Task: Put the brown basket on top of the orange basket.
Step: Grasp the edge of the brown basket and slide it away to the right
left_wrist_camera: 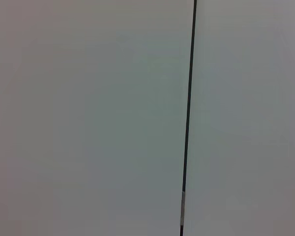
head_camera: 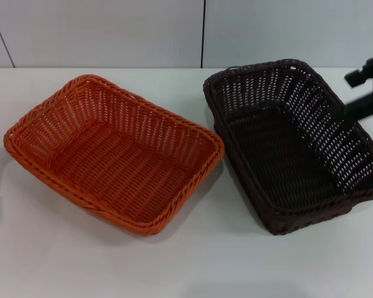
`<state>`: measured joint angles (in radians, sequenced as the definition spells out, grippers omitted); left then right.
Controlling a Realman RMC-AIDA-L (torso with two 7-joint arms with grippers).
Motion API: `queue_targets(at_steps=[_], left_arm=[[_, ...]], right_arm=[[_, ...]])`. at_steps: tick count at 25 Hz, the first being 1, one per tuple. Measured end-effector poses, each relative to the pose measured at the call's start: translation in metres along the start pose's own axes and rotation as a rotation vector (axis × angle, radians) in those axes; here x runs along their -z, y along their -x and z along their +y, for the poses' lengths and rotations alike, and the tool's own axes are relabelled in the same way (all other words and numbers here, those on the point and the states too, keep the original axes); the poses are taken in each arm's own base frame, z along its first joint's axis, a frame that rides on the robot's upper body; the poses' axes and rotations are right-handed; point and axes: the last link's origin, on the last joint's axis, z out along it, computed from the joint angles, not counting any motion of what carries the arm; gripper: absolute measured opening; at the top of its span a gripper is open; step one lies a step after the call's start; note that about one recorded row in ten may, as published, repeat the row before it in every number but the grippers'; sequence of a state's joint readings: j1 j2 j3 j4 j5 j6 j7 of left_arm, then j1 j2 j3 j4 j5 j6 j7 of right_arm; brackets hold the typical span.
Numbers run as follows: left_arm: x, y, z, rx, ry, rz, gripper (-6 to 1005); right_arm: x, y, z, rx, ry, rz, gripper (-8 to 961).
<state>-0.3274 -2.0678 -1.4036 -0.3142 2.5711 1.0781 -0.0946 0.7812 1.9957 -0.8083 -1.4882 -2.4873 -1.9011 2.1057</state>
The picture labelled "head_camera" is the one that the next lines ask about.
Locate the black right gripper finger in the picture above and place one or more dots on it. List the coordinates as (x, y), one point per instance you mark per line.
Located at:
(370, 107)
(371, 69)

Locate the dark brown woven plastic basket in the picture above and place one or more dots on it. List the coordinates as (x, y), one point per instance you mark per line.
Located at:
(276, 161)

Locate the orange woven plastic basket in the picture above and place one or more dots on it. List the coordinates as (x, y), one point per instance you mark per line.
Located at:
(118, 167)

